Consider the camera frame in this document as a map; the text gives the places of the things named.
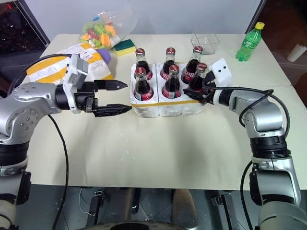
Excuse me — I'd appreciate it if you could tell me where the clear plastic container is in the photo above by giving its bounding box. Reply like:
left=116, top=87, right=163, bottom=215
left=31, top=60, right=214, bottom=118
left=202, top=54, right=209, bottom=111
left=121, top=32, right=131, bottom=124
left=190, top=32, right=221, bottom=55

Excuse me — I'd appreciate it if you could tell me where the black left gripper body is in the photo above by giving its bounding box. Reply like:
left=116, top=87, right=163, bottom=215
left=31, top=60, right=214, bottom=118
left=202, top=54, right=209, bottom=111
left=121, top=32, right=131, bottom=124
left=74, top=81, right=99, bottom=113

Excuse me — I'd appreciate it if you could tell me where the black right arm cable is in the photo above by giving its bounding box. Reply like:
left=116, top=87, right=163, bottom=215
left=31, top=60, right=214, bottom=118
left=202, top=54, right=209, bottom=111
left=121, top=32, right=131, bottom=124
left=240, top=160, right=255, bottom=230
left=207, top=86, right=291, bottom=154

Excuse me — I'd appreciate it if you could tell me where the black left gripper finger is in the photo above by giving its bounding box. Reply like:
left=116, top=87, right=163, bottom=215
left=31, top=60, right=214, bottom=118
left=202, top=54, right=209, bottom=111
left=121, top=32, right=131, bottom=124
left=94, top=80, right=128, bottom=92
left=93, top=103, right=133, bottom=118

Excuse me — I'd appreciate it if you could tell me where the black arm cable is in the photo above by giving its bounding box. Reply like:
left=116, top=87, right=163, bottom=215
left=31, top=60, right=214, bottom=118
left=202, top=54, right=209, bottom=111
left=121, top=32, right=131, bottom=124
left=207, top=86, right=291, bottom=154
left=6, top=53, right=73, bottom=96
left=47, top=114, right=70, bottom=230
left=240, top=160, right=255, bottom=230

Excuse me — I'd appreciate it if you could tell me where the white foam crate yellow tape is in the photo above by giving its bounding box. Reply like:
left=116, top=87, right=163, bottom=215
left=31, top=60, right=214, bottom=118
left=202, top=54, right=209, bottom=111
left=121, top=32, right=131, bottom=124
left=129, top=61, right=212, bottom=118

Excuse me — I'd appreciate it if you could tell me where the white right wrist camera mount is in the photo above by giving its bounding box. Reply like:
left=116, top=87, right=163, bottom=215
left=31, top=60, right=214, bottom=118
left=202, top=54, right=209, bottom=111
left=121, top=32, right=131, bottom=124
left=210, top=58, right=233, bottom=106

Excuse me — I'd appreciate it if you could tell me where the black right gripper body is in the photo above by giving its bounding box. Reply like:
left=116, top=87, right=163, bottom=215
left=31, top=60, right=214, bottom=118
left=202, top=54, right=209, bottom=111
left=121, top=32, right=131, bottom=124
left=201, top=80, right=216, bottom=106

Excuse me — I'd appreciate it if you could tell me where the silver robot torso rim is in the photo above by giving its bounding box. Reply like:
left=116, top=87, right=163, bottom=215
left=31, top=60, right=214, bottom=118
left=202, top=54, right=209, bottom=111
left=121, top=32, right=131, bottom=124
left=83, top=219, right=200, bottom=230

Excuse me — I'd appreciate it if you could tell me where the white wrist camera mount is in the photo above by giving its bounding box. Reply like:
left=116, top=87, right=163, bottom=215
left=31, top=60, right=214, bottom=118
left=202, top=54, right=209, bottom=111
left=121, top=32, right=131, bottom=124
left=210, top=58, right=233, bottom=106
left=62, top=54, right=90, bottom=114

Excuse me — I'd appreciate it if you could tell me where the black bracket under table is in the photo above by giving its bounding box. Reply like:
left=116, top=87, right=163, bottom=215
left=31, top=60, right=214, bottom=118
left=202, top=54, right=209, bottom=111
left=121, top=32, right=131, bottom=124
left=89, top=190, right=106, bottom=224
left=211, top=190, right=241, bottom=230

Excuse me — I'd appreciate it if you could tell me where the clear bag of colourful blocks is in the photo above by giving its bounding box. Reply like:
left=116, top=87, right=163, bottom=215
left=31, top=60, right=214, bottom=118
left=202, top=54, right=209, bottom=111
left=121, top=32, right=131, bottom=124
left=80, top=9, right=138, bottom=50

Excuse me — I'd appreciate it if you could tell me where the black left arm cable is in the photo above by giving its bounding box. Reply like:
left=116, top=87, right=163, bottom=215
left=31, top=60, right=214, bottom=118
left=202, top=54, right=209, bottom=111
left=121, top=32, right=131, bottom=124
left=47, top=114, right=70, bottom=230
left=6, top=53, right=73, bottom=96

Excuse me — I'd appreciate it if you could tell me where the purple rounded object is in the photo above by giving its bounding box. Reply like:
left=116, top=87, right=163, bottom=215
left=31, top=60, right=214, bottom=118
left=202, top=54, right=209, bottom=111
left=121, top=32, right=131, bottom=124
left=96, top=48, right=112, bottom=64

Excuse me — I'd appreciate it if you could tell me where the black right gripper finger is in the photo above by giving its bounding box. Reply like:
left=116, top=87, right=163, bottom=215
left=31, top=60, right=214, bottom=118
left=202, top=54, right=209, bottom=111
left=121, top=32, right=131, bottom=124
left=183, top=88, right=205, bottom=104
left=203, top=69, right=217, bottom=85

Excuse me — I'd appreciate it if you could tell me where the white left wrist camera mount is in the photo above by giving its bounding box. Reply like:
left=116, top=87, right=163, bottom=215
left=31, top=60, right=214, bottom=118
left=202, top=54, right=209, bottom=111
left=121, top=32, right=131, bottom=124
left=62, top=54, right=90, bottom=114

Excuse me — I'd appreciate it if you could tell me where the yellow and green sponge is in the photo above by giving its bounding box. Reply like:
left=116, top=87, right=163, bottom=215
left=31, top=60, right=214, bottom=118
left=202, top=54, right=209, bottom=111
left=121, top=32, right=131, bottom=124
left=113, top=39, right=136, bottom=57

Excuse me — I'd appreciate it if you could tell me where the green soda bottle yellow cap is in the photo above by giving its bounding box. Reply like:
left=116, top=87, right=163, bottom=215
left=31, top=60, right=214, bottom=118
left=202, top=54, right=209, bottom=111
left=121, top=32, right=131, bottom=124
left=235, top=22, right=265, bottom=63

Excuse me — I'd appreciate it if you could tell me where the white paper cup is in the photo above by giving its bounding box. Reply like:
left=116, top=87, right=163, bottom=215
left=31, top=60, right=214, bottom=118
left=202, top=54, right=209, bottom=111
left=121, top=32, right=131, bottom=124
left=286, top=43, right=307, bottom=63

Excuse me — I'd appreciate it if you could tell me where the white box with yellow tape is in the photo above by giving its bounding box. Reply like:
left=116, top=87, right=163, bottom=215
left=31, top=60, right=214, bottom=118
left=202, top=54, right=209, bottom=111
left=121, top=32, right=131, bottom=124
left=25, top=44, right=115, bottom=85

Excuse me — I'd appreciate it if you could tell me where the glass cola bottle red cap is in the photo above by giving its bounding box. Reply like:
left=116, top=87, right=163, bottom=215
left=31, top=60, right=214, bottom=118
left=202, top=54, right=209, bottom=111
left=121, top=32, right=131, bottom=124
left=133, top=67, right=155, bottom=101
left=161, top=64, right=182, bottom=99
left=135, top=47, right=154, bottom=81
left=180, top=46, right=204, bottom=85
left=159, top=47, right=177, bottom=81
left=189, top=62, right=209, bottom=94

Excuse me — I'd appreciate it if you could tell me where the brown rounded post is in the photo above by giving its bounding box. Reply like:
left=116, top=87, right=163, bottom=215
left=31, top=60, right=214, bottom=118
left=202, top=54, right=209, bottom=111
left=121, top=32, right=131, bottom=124
left=172, top=188, right=200, bottom=229
left=105, top=188, right=135, bottom=224

